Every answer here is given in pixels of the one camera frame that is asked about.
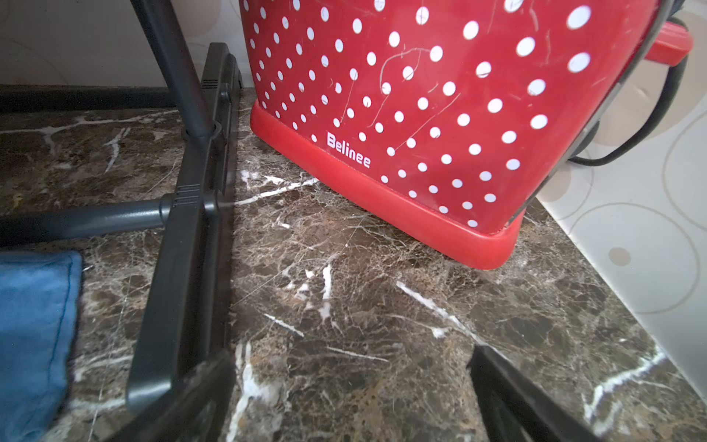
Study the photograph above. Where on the red polka dot toaster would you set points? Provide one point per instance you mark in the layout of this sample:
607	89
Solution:
445	118

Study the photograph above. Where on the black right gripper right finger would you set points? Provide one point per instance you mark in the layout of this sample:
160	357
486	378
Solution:
513	408

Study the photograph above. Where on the light blue t-shirt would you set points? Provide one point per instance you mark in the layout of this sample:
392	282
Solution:
39	293

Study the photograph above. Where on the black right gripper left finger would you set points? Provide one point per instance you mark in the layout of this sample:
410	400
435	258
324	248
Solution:
195	410

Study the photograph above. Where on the black clothes rack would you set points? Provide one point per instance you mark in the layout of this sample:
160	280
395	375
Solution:
184	323

